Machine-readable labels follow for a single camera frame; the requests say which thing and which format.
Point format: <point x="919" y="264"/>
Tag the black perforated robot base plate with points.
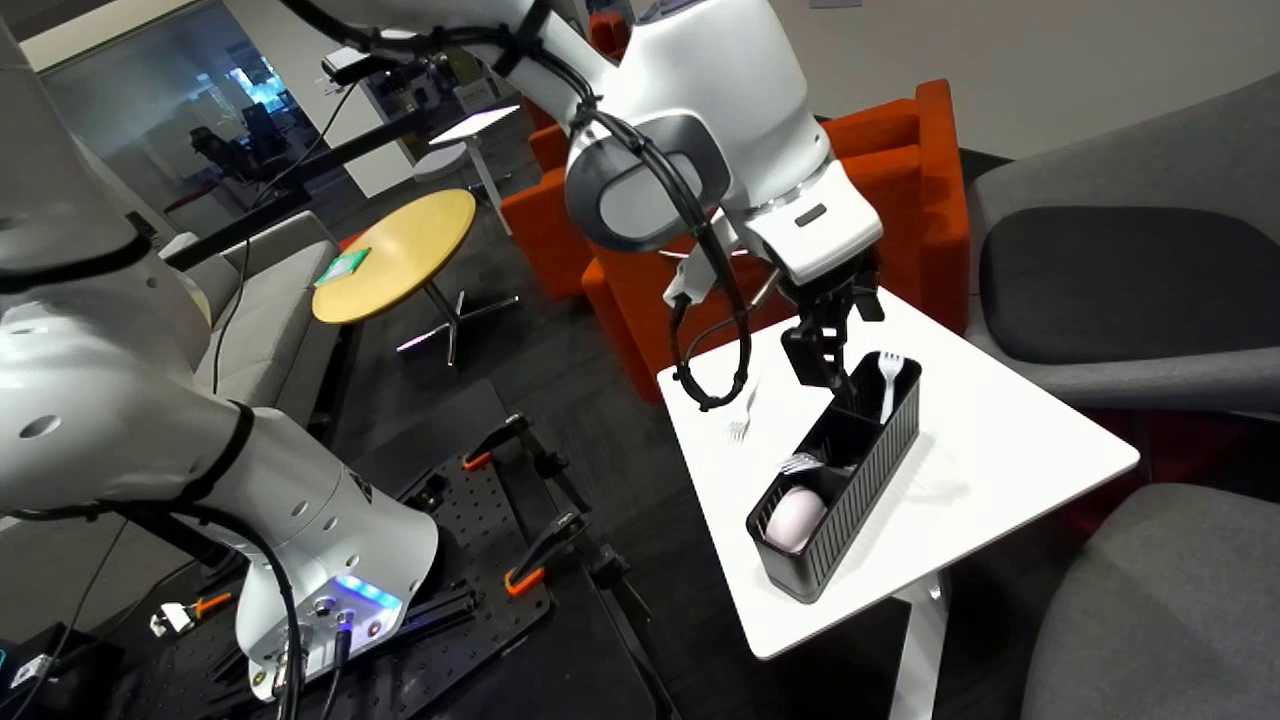
<point x="462" y="644"/>

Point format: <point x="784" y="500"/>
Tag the orange handled clamp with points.
<point x="571" y="543"/>

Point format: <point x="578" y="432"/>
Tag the round yellow wooden table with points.
<point x="396" y="259"/>

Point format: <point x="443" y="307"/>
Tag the black camera boom stand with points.
<point x="426" y="85"/>

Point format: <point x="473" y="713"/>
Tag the black cutlery holder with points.
<point x="838" y="470"/>

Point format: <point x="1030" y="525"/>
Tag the grey lounge chair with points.
<point x="1164" y="614"/>
<point x="1141" y="264"/>

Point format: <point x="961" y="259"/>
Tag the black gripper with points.
<point x="821" y="320"/>

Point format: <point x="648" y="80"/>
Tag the grey sofa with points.
<point x="266" y="341"/>

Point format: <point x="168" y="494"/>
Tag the black clamp with orange band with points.
<point x="516" y="436"/>

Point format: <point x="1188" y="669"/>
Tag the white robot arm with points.
<point x="107" y="347"/>

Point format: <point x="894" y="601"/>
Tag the small white side table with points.
<point x="470" y="136"/>

